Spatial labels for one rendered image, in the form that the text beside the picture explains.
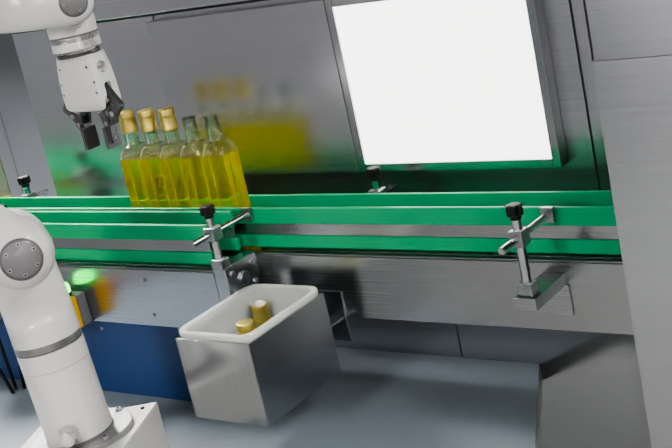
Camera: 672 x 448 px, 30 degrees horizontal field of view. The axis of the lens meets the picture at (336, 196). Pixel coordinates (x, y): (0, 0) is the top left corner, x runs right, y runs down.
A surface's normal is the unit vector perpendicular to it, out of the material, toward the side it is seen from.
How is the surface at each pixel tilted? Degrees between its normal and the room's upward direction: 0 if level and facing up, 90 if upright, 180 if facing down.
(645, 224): 90
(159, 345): 90
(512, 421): 0
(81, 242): 90
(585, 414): 90
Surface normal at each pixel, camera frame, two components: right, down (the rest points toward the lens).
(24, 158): -0.18, 0.30
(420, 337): -0.56, 0.33
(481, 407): -0.21, -0.94
